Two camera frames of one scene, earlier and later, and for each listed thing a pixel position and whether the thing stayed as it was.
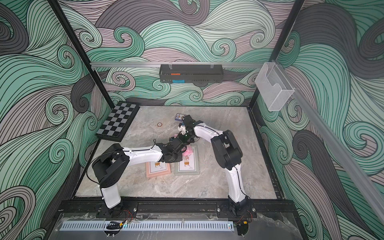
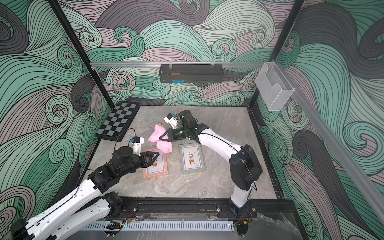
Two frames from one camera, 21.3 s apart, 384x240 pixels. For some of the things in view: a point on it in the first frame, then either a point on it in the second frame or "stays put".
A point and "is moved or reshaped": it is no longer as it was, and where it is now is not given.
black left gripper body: (176, 158) → (139, 162)
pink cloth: (189, 151) → (162, 145)
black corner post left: (80, 47) stays put
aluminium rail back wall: (177, 64) stays put
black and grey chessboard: (118, 121) stays put
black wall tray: (191, 73) stays put
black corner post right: (280, 42) stays put
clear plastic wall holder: (273, 86) stays put
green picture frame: (189, 164) is moved or reshaped
